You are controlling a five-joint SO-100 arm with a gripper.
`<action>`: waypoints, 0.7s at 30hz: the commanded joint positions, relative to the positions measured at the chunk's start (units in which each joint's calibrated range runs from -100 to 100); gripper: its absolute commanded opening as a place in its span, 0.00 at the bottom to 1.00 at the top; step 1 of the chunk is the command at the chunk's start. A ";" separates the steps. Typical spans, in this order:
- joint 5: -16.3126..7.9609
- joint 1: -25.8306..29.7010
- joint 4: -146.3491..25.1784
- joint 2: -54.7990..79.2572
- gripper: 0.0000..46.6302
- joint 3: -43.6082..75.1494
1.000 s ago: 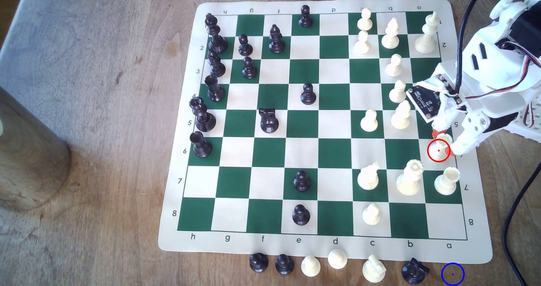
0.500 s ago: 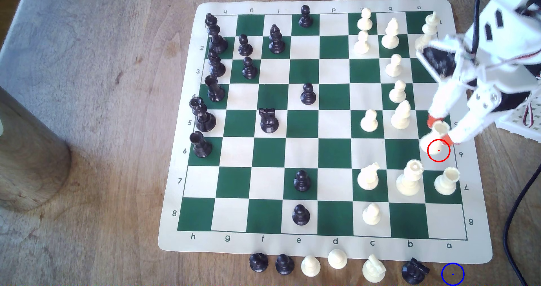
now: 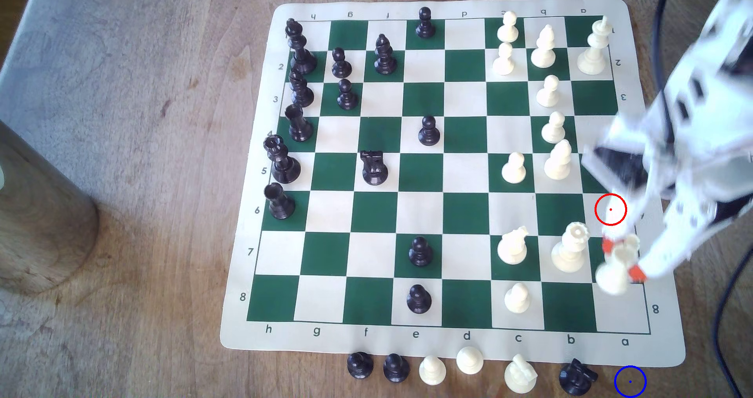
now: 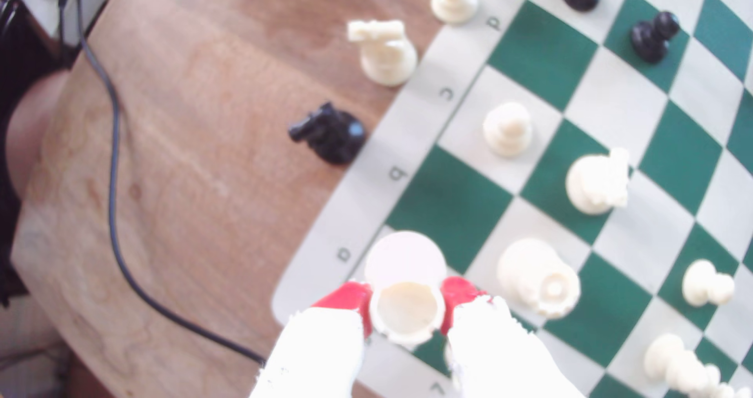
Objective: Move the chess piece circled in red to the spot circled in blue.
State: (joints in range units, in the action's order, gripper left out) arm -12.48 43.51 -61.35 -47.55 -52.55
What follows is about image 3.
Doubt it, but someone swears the white bishop chess piece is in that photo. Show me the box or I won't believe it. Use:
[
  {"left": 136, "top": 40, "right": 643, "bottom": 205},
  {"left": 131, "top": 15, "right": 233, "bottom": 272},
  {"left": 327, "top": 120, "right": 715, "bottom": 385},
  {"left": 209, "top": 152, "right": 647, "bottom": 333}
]
[
  {"left": 531, "top": 24, "right": 557, "bottom": 69},
  {"left": 544, "top": 139, "right": 573, "bottom": 180}
]

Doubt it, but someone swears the black rook chess piece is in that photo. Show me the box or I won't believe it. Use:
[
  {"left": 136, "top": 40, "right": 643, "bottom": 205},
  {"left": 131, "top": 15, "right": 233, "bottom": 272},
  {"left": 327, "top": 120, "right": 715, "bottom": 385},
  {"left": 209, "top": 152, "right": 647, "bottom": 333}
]
[
  {"left": 264, "top": 183, "right": 296, "bottom": 220},
  {"left": 285, "top": 104, "right": 314, "bottom": 143}
]

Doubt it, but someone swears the black queen chess piece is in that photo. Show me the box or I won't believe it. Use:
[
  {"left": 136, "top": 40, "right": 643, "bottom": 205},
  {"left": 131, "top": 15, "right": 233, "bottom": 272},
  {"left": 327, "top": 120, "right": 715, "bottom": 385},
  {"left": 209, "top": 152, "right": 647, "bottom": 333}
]
[{"left": 263, "top": 134, "right": 302, "bottom": 185}]

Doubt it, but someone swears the green and cream chess mat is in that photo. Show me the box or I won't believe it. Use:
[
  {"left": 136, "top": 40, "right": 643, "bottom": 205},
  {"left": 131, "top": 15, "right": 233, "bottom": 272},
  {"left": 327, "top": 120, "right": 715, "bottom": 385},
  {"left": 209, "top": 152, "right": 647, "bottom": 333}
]
[{"left": 219, "top": 0, "right": 687, "bottom": 368}]

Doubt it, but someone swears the white king chess piece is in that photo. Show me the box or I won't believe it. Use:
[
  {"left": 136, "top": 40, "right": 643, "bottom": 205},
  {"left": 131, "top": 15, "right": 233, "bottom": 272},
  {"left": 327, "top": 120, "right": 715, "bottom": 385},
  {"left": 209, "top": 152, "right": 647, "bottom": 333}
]
[{"left": 577, "top": 16, "right": 613, "bottom": 76}]

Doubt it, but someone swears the white knight chess piece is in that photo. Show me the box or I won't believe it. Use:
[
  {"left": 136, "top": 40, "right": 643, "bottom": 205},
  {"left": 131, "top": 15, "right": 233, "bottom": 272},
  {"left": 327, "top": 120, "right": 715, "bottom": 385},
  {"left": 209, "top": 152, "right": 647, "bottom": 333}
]
[
  {"left": 504, "top": 354, "right": 538, "bottom": 394},
  {"left": 497, "top": 226, "right": 529, "bottom": 265}
]

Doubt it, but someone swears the white queen chess piece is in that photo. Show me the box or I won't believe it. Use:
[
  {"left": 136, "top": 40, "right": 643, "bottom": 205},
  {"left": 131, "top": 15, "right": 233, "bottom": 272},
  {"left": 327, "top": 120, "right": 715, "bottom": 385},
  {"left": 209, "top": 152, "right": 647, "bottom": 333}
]
[{"left": 551, "top": 222, "right": 591, "bottom": 273}]

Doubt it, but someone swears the white pawn chess piece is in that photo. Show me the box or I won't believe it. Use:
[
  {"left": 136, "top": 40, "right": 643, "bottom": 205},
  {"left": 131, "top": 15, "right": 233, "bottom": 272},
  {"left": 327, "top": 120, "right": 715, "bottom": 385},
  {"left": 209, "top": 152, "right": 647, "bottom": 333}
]
[
  {"left": 501, "top": 153, "right": 527, "bottom": 185},
  {"left": 537, "top": 75, "right": 561, "bottom": 107},
  {"left": 497, "top": 11, "right": 520, "bottom": 44},
  {"left": 419, "top": 356, "right": 447, "bottom": 386},
  {"left": 541, "top": 111, "right": 567, "bottom": 145},
  {"left": 457, "top": 346, "right": 484, "bottom": 376},
  {"left": 492, "top": 43, "right": 515, "bottom": 76},
  {"left": 504, "top": 282, "right": 531, "bottom": 314}
]

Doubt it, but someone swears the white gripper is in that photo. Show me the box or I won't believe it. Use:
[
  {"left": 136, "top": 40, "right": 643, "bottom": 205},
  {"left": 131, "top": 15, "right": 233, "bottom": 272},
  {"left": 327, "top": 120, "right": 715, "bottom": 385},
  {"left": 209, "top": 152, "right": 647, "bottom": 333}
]
[{"left": 601, "top": 130, "right": 753, "bottom": 284}]

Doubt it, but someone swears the black knight chess piece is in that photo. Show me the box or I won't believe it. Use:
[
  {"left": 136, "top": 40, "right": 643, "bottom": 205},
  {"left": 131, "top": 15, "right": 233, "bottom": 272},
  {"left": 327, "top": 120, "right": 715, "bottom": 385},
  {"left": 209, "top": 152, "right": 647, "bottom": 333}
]
[
  {"left": 558, "top": 359, "right": 600, "bottom": 397},
  {"left": 360, "top": 150, "right": 389, "bottom": 186}
]

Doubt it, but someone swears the round wooden post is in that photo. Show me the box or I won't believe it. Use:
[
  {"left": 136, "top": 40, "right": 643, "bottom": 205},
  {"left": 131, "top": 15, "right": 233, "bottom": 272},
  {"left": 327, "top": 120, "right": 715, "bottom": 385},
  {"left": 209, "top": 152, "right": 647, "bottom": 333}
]
[{"left": 0, "top": 118, "right": 100, "bottom": 296}]

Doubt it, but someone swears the black pawn chess piece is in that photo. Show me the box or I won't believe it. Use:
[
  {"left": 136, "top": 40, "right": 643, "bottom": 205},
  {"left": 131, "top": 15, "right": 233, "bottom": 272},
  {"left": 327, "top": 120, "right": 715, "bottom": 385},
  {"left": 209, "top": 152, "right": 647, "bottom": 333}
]
[
  {"left": 337, "top": 78, "right": 359, "bottom": 111},
  {"left": 406, "top": 284, "right": 432, "bottom": 315},
  {"left": 408, "top": 236, "right": 434, "bottom": 267},
  {"left": 346, "top": 351, "right": 374, "bottom": 380},
  {"left": 418, "top": 115, "right": 441, "bottom": 147},
  {"left": 415, "top": 7, "right": 437, "bottom": 39},
  {"left": 331, "top": 47, "right": 353, "bottom": 79},
  {"left": 383, "top": 354, "right": 410, "bottom": 384}
]

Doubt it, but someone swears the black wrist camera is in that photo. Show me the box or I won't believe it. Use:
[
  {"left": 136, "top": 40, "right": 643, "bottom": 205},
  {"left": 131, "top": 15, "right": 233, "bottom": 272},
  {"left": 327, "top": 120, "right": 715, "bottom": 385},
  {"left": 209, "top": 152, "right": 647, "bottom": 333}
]
[{"left": 581, "top": 147, "right": 649, "bottom": 191}]

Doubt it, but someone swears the black bishop chess piece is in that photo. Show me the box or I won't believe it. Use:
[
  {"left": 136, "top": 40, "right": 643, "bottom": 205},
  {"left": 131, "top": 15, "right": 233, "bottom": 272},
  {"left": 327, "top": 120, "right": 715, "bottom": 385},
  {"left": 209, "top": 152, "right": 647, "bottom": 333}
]
[
  {"left": 374, "top": 33, "right": 398, "bottom": 75},
  {"left": 288, "top": 70, "right": 315, "bottom": 108}
]

